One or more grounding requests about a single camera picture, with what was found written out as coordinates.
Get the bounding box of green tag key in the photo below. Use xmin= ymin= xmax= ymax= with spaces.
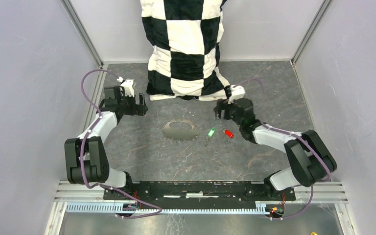
xmin=205 ymin=128 xmax=215 ymax=147

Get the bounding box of large metal keyring plate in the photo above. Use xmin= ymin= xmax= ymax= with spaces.
xmin=162 ymin=118 xmax=198 ymax=141

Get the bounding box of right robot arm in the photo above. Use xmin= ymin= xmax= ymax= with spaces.
xmin=214 ymin=98 xmax=337 ymax=200

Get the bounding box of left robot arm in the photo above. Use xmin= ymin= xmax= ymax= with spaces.
xmin=64 ymin=86 xmax=148 ymax=200

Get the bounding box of red tag key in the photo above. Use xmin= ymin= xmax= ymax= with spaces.
xmin=223 ymin=129 xmax=234 ymax=139

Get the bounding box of black white checkered blanket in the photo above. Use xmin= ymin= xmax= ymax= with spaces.
xmin=140 ymin=0 xmax=230 ymax=101

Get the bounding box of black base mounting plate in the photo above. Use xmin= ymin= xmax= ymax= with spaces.
xmin=103 ymin=180 xmax=296 ymax=210

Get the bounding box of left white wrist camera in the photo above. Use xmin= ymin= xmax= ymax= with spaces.
xmin=120 ymin=79 xmax=135 ymax=97

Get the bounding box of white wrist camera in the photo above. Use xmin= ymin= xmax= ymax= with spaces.
xmin=120 ymin=79 xmax=135 ymax=97
xmin=228 ymin=85 xmax=246 ymax=104

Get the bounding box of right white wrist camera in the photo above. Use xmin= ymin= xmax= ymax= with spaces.
xmin=228 ymin=85 xmax=246 ymax=104

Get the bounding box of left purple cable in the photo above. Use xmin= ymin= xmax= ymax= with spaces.
xmin=79 ymin=69 xmax=163 ymax=220

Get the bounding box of grey slotted cable duct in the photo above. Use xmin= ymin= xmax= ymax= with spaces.
xmin=66 ymin=202 xmax=269 ymax=215

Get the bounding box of aluminium frame rail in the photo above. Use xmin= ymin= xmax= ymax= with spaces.
xmin=54 ymin=181 xmax=349 ymax=204

